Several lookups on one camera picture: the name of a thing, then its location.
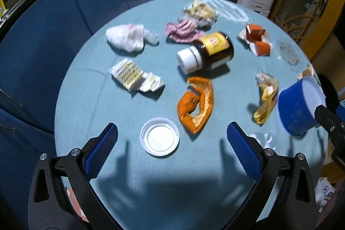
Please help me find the wooden glass door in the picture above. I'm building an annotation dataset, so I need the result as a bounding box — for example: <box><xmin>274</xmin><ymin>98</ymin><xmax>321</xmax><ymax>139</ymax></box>
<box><xmin>270</xmin><ymin>0</ymin><xmax>345</xmax><ymax>61</ymax></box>

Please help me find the crumpled clear plastic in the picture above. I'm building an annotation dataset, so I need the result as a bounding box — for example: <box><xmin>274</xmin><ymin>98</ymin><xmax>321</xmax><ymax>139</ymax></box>
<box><xmin>249</xmin><ymin>133</ymin><xmax>277</xmax><ymax>151</ymax></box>

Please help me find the white crumpled sachet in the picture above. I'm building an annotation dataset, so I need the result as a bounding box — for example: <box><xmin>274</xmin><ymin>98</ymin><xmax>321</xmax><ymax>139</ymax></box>
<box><xmin>139</xmin><ymin>72</ymin><xmax>165</xmax><ymax>93</ymax></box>

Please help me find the pink wrapper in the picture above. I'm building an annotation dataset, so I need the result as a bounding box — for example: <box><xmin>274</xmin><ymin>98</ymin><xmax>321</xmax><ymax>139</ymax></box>
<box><xmin>165</xmin><ymin>19</ymin><xmax>207</xmax><ymax>44</ymax></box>

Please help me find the clear plastic lid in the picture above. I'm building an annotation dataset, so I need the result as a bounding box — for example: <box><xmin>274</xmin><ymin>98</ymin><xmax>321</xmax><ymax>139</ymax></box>
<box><xmin>278</xmin><ymin>40</ymin><xmax>301</xmax><ymax>66</ymax></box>

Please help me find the brown jar with white cap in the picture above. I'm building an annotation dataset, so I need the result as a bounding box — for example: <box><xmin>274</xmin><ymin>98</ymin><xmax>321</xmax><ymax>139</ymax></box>
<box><xmin>176</xmin><ymin>31</ymin><xmax>234</xmax><ymax>75</ymax></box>

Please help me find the yellow crumpled wrapper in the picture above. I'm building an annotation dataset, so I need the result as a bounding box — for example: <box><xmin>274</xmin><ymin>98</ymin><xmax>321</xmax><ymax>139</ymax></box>
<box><xmin>253</xmin><ymin>71</ymin><xmax>279</xmax><ymax>125</ymax></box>

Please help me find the white printed bag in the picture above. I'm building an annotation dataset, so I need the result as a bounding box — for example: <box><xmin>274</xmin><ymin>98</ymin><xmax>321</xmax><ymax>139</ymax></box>
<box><xmin>314</xmin><ymin>177</ymin><xmax>336</xmax><ymax>220</ymax></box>

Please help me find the white sock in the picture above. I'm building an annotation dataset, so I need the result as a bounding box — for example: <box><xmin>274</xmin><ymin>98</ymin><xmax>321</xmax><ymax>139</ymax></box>
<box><xmin>105</xmin><ymin>24</ymin><xmax>159</xmax><ymax>53</ymax></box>

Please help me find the orange crumpled wrapper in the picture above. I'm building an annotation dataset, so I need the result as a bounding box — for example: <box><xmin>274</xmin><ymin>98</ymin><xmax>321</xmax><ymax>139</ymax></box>
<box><xmin>177</xmin><ymin>76</ymin><xmax>215</xmax><ymax>135</ymax></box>

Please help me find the yellow printed sachet pack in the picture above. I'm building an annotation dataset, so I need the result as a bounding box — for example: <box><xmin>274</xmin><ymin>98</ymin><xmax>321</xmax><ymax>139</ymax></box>
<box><xmin>109</xmin><ymin>58</ymin><xmax>144</xmax><ymax>92</ymax></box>

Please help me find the orange white small carton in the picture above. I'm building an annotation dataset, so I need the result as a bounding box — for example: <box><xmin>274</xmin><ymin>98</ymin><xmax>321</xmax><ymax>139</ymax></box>
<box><xmin>237</xmin><ymin>24</ymin><xmax>271</xmax><ymax>56</ymax></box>

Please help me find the cream snack packet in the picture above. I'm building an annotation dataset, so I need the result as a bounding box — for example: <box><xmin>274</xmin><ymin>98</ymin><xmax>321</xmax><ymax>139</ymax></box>
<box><xmin>184</xmin><ymin>0</ymin><xmax>218</xmax><ymax>26</ymax></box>

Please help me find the blue paper cup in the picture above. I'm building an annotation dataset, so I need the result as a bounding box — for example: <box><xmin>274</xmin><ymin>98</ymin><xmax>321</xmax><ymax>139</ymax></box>
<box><xmin>278</xmin><ymin>76</ymin><xmax>326</xmax><ymax>137</ymax></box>

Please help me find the teal round tablecloth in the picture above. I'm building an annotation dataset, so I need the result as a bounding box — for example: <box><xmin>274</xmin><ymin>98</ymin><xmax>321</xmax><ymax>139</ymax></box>
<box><xmin>54</xmin><ymin>0</ymin><xmax>329</xmax><ymax>230</ymax></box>

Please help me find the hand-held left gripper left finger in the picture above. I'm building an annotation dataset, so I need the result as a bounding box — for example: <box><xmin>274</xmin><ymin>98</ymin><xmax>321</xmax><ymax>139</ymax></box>
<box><xmin>28</xmin><ymin>122</ymin><xmax>127</xmax><ymax>230</ymax></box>

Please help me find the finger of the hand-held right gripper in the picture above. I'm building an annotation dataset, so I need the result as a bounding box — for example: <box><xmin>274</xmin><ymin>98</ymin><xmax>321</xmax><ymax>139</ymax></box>
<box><xmin>313</xmin><ymin>105</ymin><xmax>345</xmax><ymax>163</ymax></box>

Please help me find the white round lid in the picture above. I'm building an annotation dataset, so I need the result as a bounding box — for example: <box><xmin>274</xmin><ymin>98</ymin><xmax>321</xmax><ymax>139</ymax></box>
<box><xmin>140</xmin><ymin>117</ymin><xmax>180</xmax><ymax>157</ymax></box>

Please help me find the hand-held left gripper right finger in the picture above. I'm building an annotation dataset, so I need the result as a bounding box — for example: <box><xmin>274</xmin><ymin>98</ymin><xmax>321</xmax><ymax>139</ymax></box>
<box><xmin>223</xmin><ymin>122</ymin><xmax>317</xmax><ymax>230</ymax></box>

